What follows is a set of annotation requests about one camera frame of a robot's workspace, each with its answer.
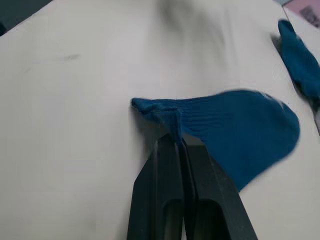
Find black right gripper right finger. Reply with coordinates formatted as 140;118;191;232
181;138;259;240

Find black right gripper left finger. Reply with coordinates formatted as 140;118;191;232
126;134;188;240

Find blue sock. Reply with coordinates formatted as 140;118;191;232
130;89;301;194
277;19;320;101

